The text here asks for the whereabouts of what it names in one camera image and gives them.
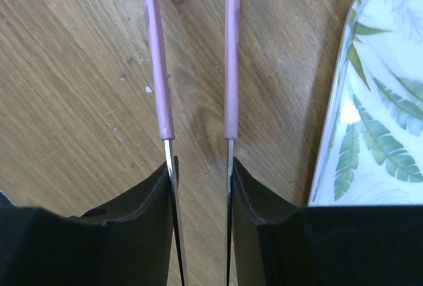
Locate floral serving tray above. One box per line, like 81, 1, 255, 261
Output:
308, 0, 422, 206

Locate pink tongs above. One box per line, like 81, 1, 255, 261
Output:
143, 0, 241, 285

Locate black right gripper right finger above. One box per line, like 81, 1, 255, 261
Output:
232, 161, 422, 285

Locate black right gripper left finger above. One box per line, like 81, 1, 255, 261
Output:
1, 164, 173, 285

